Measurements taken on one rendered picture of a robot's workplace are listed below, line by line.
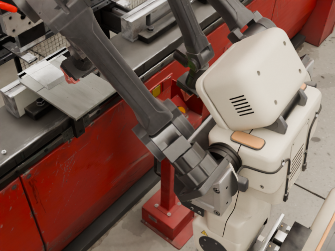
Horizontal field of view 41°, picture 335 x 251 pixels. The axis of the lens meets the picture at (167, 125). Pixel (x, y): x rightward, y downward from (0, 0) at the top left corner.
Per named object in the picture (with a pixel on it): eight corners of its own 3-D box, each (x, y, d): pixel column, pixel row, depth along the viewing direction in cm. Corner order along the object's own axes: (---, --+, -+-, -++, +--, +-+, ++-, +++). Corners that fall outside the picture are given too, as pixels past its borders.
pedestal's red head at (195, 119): (170, 153, 167) (171, 119, 154) (138, 132, 173) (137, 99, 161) (201, 123, 178) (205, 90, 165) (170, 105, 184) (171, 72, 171)
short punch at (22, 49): (22, 54, 139) (15, 28, 132) (18, 51, 139) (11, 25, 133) (47, 40, 144) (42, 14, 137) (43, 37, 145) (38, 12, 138)
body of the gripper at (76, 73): (59, 64, 124) (65, 52, 118) (86, 48, 130) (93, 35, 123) (75, 82, 124) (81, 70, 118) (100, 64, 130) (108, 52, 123)
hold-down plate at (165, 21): (147, 44, 178) (147, 38, 176) (137, 39, 180) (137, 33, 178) (193, 13, 194) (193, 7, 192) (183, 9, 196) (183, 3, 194)
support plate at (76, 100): (76, 121, 131) (75, 118, 131) (19, 83, 143) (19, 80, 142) (118, 90, 141) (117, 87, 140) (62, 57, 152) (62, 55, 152)
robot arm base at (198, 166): (204, 195, 87) (233, 157, 94) (177, 165, 86) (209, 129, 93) (180, 202, 94) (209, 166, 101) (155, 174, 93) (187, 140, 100)
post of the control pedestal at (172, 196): (168, 211, 212) (171, 135, 173) (160, 205, 214) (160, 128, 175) (175, 204, 215) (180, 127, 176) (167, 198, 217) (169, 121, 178)
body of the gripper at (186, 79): (186, 73, 164) (191, 60, 158) (207, 90, 162) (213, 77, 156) (175, 82, 160) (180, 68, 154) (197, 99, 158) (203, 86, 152)
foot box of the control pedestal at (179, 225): (179, 250, 211) (180, 237, 202) (139, 221, 222) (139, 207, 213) (204, 222, 222) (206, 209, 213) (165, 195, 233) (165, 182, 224)
